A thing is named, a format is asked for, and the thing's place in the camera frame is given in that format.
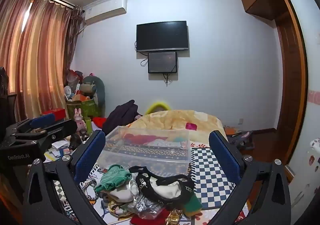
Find pink rabbit toy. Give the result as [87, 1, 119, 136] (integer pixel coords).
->
[74, 108, 87, 132]

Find dark jacket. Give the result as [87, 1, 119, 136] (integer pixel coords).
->
[102, 100, 139, 136]

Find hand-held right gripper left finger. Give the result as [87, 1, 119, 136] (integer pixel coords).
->
[22, 130, 107, 225]

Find red folded cloth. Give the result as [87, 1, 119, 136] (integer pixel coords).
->
[124, 133, 161, 144]

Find light blue folded cloth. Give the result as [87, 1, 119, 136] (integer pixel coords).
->
[150, 137, 188, 148]

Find striped orange curtain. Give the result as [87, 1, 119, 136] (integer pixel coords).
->
[0, 0, 84, 126]

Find green cardboard box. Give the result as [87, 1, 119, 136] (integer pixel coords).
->
[66, 98, 99, 119]

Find white air conditioner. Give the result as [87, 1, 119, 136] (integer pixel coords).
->
[82, 0, 128, 26]

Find scattered papers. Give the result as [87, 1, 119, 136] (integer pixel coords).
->
[44, 140, 75, 163]

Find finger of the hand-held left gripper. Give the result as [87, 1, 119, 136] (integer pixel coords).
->
[11, 119, 78, 144]
[5, 113, 56, 136]

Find wooden wardrobe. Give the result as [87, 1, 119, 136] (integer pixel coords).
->
[238, 0, 308, 183]

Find dark wooden furniture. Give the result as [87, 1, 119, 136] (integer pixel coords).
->
[0, 67, 18, 126]

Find black monitor cable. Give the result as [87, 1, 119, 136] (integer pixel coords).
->
[162, 73, 173, 87]

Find gold foil ornament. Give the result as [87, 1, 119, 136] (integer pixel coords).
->
[166, 210, 183, 225]

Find black wall television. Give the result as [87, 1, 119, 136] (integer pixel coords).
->
[136, 21, 189, 53]

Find green knit cloth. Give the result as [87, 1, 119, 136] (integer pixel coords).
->
[94, 164, 132, 193]

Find green sock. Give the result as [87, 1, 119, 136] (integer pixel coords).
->
[184, 194, 203, 216]

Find small black monitor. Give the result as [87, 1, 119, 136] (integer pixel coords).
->
[147, 51, 178, 74]

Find yellow quilt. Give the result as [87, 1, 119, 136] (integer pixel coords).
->
[126, 110, 228, 145]

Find yellow hooded plush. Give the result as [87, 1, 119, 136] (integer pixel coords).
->
[145, 101, 172, 116]

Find grey plush toy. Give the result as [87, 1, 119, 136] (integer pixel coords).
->
[81, 75, 106, 113]

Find white soft cloth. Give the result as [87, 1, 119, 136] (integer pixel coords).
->
[107, 181, 139, 203]

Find clear plastic storage box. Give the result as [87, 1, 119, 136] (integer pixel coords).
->
[97, 126, 192, 176]

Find blue checkered blanket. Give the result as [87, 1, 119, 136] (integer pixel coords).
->
[189, 146, 248, 210]

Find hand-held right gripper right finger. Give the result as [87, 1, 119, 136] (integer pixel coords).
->
[209, 130, 292, 225]

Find red box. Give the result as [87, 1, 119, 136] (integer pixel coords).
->
[40, 108, 67, 122]

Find pile of things on floor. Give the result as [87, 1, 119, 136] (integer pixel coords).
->
[223, 126, 253, 151]

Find clear plastic bag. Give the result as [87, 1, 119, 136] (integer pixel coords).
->
[130, 194, 166, 216]

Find frosted sliding door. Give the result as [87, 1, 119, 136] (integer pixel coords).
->
[278, 0, 320, 217]

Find black-trimmed white underwear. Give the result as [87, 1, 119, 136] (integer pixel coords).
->
[129, 165, 195, 207]

